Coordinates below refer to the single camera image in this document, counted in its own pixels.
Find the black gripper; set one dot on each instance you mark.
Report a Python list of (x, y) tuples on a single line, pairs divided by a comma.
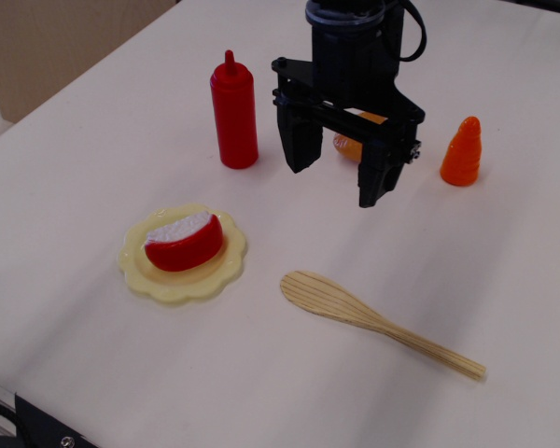
[(353, 69)]

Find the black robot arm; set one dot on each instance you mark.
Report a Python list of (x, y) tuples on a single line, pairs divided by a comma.
[(357, 9)]

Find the pale yellow scalloped plate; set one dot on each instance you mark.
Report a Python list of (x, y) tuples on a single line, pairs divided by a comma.
[(199, 283)]

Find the orange toy food piece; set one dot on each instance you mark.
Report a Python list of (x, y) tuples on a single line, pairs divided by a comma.
[(352, 149)]

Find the orange toy carrot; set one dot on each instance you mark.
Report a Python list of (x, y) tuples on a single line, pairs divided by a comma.
[(461, 164)]

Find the red ketchup bottle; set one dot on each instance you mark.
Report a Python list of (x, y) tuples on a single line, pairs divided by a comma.
[(233, 97)]

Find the wooden spatula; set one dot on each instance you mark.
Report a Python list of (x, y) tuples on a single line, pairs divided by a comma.
[(318, 295)]

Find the brown cardboard box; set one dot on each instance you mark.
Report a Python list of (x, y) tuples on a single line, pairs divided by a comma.
[(45, 45)]

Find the black corner bracket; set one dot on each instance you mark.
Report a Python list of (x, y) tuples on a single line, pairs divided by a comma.
[(47, 431)]

